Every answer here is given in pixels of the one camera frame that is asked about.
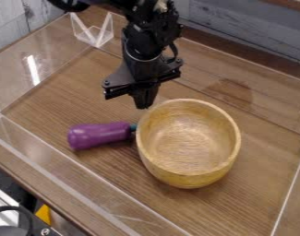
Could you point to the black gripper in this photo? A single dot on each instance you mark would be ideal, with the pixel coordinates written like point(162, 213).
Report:
point(138, 78)

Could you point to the brown wooden bowl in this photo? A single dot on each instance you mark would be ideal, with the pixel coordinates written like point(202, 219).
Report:
point(188, 142)

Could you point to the purple toy eggplant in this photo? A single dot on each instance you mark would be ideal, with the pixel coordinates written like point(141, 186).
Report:
point(90, 135)

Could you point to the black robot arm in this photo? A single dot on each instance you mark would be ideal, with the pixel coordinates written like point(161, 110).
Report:
point(153, 28)

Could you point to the yellow warning sticker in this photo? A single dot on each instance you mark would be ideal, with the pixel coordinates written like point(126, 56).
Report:
point(43, 214)

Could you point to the clear acrylic corner bracket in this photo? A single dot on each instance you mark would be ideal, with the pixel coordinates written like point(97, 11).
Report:
point(95, 36)

